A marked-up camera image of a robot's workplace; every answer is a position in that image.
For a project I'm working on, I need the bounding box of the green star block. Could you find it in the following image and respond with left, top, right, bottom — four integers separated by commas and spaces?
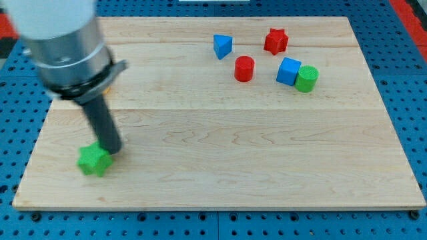
77, 141, 113, 177

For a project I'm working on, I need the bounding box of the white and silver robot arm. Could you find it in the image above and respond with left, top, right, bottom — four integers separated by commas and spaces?
4, 0, 127, 105

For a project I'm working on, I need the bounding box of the light wooden board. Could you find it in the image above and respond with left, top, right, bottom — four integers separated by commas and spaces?
13, 17, 426, 211

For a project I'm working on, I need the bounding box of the red cylinder block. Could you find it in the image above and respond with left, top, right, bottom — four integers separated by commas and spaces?
234, 56, 255, 82

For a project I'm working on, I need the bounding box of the blue triangular prism block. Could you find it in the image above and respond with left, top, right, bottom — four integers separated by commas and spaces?
213, 34, 233, 60

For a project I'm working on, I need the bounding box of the blue cube block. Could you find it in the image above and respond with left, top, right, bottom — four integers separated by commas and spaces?
276, 57, 302, 86

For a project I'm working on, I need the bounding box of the red star block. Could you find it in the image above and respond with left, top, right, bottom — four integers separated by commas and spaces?
264, 28, 289, 55

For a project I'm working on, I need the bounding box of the green cylinder block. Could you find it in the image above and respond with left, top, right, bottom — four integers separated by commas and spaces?
294, 65, 319, 93

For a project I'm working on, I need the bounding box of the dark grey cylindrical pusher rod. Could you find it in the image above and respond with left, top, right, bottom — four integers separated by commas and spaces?
82, 95, 122, 155

